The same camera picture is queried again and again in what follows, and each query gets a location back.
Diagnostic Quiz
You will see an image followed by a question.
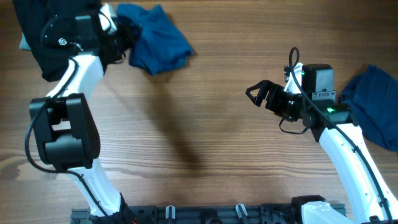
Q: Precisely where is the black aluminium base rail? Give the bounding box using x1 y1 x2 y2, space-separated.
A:
70 195 348 224

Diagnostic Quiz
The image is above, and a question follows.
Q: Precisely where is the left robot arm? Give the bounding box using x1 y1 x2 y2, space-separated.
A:
25 4 139 223

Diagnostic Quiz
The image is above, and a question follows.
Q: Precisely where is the black folded polo shirt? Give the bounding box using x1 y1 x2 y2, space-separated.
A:
13 0 102 82

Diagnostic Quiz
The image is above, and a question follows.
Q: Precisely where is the grey folded cloth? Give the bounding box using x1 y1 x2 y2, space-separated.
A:
19 34 31 51

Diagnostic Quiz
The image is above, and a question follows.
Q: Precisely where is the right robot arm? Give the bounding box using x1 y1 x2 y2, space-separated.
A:
246 63 397 223

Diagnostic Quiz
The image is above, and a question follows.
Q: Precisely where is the right black camera cable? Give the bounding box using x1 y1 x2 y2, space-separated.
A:
278 46 394 223

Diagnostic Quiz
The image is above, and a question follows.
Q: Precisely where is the dark navy crumpled garment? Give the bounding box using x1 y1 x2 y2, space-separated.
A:
340 64 397 152

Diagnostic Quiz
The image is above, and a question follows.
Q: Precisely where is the left black camera cable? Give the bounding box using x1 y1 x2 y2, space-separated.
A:
24 11 113 218

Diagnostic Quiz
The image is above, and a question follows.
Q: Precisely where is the blue polo shirt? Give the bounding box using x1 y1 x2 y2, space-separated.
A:
116 3 194 76

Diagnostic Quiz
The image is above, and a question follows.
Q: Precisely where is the black camera cable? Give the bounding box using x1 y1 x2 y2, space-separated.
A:
24 11 113 218
278 46 394 223

